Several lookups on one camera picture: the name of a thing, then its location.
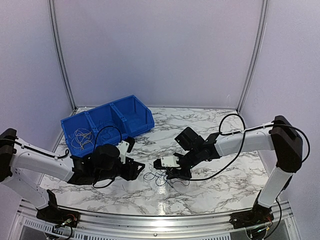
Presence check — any left aluminium frame post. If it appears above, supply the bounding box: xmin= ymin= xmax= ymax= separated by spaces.
xmin=47 ymin=0 xmax=77 ymax=113

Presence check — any right aluminium frame post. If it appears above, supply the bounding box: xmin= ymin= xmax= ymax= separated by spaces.
xmin=236 ymin=0 xmax=270 ymax=113

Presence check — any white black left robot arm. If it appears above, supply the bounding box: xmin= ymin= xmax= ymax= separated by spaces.
xmin=0 ymin=128 xmax=145 ymax=229

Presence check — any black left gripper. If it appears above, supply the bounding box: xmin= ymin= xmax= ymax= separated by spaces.
xmin=95 ymin=157 xmax=146 ymax=183

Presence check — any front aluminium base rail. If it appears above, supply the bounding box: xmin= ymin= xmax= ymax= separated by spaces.
xmin=8 ymin=200 xmax=301 ymax=240

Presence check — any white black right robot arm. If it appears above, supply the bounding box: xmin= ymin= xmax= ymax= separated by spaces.
xmin=154 ymin=115 xmax=310 ymax=229

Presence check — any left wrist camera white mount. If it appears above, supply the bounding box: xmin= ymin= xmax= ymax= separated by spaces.
xmin=116 ymin=136 xmax=136 ymax=164

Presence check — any aluminium frame post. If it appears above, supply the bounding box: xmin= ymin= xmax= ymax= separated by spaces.
xmin=236 ymin=0 xmax=270 ymax=113
xmin=47 ymin=0 xmax=77 ymax=113

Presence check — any blue three-compartment plastic bin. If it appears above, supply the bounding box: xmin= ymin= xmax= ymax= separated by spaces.
xmin=61 ymin=95 xmax=155 ymax=157

